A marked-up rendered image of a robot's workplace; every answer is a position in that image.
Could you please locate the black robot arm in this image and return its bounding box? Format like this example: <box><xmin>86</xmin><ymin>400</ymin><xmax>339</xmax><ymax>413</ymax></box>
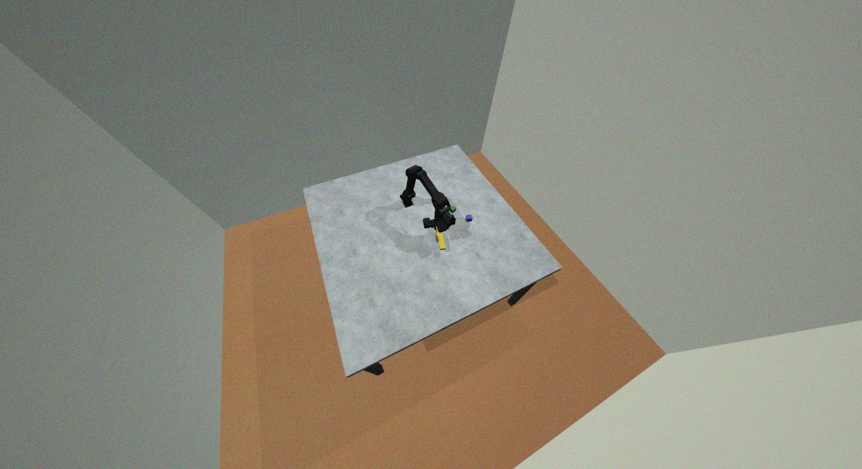
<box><xmin>400</xmin><ymin>165</ymin><xmax>456</xmax><ymax>233</ymax></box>

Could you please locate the yellow bar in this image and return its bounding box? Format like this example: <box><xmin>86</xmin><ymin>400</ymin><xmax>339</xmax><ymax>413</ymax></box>
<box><xmin>436</xmin><ymin>227</ymin><xmax>446</xmax><ymax>250</ymax></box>

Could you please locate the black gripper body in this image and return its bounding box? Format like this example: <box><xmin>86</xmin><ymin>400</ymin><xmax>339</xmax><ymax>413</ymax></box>
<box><xmin>423</xmin><ymin>215</ymin><xmax>441</xmax><ymax>229</ymax></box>

